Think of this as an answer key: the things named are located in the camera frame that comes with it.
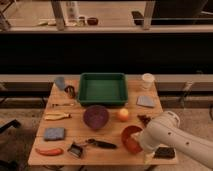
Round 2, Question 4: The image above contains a purple bowl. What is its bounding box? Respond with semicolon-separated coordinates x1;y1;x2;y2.
83;105;109;130

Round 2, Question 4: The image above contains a green plastic tray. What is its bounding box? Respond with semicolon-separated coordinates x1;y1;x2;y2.
78;73;128;106

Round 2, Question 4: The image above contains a black binder clip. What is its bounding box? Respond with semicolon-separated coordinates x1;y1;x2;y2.
67;142;83;158

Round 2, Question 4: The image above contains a black handled peeler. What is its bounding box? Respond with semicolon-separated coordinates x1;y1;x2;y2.
86;139;117;149

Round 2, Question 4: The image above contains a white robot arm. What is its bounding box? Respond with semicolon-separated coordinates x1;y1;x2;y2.
138;111;213;170

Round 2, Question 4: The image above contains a white paper cup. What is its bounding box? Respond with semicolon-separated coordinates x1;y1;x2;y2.
142;73;155;89

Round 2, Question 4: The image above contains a dark bowl on shelf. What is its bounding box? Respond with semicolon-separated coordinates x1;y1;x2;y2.
87;17;99;26

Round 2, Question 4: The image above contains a yellow banana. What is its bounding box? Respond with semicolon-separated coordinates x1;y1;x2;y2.
44;113;71;121

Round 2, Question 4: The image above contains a red bowl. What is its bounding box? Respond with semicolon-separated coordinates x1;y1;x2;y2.
121;125;142;154

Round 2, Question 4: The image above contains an orange carrot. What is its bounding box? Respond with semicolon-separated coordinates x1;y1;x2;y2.
35;148;64;156

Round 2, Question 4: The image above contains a dark metal can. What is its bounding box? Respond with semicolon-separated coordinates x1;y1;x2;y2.
65;85;76;98

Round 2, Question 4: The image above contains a clear bottle on shelf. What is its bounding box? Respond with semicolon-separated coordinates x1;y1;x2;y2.
66;1;79;26

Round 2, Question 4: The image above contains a wooden table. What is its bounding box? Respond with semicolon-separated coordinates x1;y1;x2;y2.
28;79;178;166

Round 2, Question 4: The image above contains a yellow-red apple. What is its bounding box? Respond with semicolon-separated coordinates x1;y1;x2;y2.
117;108;129;122

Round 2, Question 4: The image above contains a dark grape bunch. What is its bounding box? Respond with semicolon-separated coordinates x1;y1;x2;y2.
138;115;151;126

